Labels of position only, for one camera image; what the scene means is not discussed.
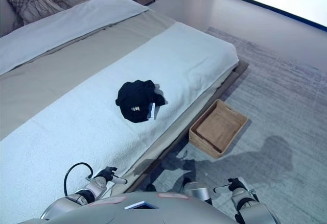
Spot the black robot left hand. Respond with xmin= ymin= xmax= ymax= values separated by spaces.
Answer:
xmin=94 ymin=166 xmax=128 ymax=185

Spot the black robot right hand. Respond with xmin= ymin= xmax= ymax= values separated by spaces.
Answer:
xmin=214 ymin=178 xmax=248 ymax=194

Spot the black garment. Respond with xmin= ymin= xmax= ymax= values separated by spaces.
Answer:
xmin=114 ymin=80 xmax=168 ymax=123

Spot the bed with white cover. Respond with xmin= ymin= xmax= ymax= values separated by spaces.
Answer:
xmin=0 ymin=21 xmax=240 ymax=224

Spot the woven wicker basket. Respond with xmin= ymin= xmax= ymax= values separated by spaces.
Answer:
xmin=189 ymin=99 xmax=249 ymax=158

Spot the silver robot right leg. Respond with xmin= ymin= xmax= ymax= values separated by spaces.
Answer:
xmin=182 ymin=176 xmax=213 ymax=206

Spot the grey robot torso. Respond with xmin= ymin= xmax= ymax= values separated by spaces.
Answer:
xmin=17 ymin=192 xmax=240 ymax=224

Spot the beige mattress sheet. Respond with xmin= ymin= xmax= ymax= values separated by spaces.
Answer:
xmin=112 ymin=77 xmax=227 ymax=188

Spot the grey patterned rug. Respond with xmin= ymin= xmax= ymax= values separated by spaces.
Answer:
xmin=137 ymin=26 xmax=327 ymax=224

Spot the beige duvet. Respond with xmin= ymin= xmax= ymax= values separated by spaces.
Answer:
xmin=0 ymin=9 xmax=177 ymax=141

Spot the white folded sheet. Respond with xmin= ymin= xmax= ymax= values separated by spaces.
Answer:
xmin=0 ymin=0 xmax=149 ymax=76

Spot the macrame fringed cushion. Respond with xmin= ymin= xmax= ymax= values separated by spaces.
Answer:
xmin=5 ymin=0 xmax=69 ymax=26

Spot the grey pillow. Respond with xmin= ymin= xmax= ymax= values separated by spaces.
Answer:
xmin=0 ymin=0 xmax=24 ymax=38

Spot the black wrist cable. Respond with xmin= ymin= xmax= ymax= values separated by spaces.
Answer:
xmin=63 ymin=162 xmax=95 ymax=197

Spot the brown bed frame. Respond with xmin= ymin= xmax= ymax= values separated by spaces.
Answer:
xmin=125 ymin=60 xmax=250 ymax=194

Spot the black window frame rail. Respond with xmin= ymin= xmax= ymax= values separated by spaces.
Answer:
xmin=216 ymin=0 xmax=327 ymax=28

